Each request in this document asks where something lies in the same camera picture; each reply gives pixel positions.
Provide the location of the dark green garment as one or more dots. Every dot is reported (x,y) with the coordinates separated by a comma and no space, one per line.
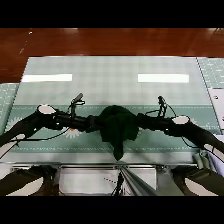
(116,125)

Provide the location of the silver frame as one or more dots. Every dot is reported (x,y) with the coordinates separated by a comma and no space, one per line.
(140,176)

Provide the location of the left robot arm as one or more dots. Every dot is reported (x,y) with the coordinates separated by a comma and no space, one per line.
(30,123)

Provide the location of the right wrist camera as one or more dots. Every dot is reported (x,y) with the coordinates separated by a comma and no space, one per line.
(162,104)

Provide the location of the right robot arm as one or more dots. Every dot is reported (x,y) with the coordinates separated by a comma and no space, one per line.
(186,128)

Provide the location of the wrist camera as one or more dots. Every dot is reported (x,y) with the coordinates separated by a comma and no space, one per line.
(162,104)
(76,100)

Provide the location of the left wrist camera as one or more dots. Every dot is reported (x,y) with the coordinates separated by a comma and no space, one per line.
(76,100)

